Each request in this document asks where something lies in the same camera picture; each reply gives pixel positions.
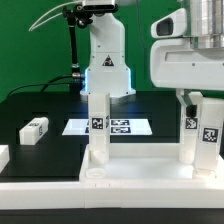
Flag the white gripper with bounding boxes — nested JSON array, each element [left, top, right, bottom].
[[150, 38, 224, 118]]

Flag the white desk top tray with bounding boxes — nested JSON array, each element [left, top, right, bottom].
[[78, 143, 224, 184]]

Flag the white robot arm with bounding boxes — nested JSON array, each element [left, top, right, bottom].
[[81, 0, 224, 107]]

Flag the white front obstacle bar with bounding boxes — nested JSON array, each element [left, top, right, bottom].
[[0, 180, 224, 210]]

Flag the white obstacle bar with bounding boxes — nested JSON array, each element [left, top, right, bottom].
[[0, 145, 10, 173], [0, 180, 224, 210]]

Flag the white marker tag plate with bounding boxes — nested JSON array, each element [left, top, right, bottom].
[[62, 119, 152, 136]]

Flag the white left obstacle bar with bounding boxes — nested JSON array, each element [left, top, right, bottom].
[[0, 145, 10, 173]]

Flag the black cable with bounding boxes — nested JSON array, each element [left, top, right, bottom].
[[6, 74, 86, 99]]

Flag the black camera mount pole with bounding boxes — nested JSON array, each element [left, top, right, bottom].
[[62, 4, 94, 80]]

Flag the white cables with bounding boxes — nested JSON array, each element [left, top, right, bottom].
[[28, 0, 84, 33]]

